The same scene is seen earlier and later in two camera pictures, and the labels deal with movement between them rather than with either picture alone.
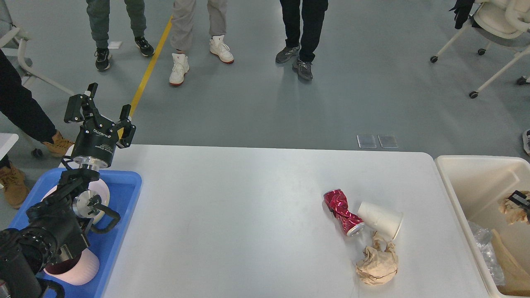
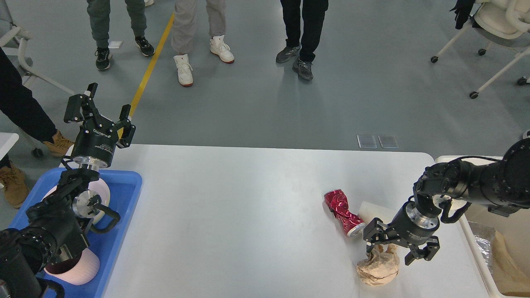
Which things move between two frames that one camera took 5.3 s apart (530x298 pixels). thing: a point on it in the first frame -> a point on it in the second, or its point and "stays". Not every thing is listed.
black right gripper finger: (519, 198) -> (408, 226)
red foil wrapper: (337, 202) stays
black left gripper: (95, 145) stays
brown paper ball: (378, 265) stays
